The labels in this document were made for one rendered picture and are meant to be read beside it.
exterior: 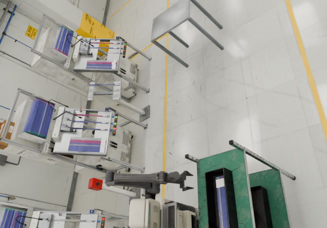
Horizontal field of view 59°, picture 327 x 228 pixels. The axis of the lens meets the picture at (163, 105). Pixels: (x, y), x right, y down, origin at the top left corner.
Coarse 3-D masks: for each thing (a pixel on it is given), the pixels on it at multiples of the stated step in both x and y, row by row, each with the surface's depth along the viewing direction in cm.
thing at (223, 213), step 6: (216, 180) 218; (222, 180) 214; (222, 186) 212; (222, 192) 210; (222, 198) 208; (222, 204) 207; (222, 210) 205; (222, 216) 203; (222, 222) 201; (228, 222) 199
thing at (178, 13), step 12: (180, 0) 400; (192, 0) 397; (168, 12) 410; (180, 12) 388; (204, 12) 413; (156, 24) 421; (168, 24) 397; (180, 24) 381; (216, 24) 432; (156, 36) 407; (180, 60) 447
